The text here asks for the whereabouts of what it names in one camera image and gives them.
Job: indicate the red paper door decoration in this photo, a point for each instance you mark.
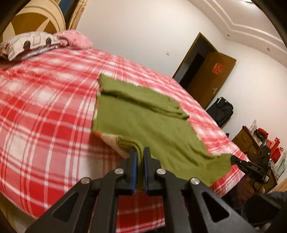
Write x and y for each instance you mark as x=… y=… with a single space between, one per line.
x=216 y=68

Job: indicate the red plaid bed sheet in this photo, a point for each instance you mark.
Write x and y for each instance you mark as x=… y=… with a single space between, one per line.
x=44 y=112

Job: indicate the red gift bag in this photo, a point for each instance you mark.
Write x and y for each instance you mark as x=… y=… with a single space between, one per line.
x=274 y=145
x=279 y=154

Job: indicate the white card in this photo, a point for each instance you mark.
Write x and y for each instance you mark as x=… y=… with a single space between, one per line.
x=253 y=125

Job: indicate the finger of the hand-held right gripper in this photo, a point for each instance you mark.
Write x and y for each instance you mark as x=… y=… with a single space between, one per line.
x=238 y=161

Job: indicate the red cloth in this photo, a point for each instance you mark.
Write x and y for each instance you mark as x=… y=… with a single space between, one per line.
x=262 y=133

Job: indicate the brown wooden door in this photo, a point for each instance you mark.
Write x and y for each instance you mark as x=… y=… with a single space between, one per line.
x=208 y=83

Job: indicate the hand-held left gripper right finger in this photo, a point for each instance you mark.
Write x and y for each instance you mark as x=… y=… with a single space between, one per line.
x=146 y=172

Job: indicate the patterned white pillow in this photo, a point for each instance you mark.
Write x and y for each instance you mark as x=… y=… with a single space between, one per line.
x=22 y=42

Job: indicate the black suitcase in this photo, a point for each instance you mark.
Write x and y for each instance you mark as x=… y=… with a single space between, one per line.
x=220 y=111

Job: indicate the cream and brown headboard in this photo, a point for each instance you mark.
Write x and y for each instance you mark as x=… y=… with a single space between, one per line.
x=27 y=20

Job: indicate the person's right hand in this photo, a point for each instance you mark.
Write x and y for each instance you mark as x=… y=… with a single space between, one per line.
x=246 y=188

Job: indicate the dark framed window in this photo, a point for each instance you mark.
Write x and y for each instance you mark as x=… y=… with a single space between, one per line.
x=66 y=4

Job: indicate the narrow beige floral curtain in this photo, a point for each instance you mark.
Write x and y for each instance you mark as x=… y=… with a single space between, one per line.
x=76 y=18

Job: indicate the dark wooden door frame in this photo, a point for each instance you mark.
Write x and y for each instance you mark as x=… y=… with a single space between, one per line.
x=187 y=55

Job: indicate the brown wooden cabinet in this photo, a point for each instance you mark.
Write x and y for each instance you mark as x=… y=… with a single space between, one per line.
x=244 y=139

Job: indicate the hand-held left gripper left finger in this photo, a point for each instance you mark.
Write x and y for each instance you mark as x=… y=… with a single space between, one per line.
x=134 y=172

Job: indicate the green striped knit sweater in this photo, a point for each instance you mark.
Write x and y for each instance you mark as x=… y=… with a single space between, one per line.
x=145 y=116

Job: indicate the pink floral pillow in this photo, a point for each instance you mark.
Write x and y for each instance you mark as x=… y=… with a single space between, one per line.
x=76 y=39

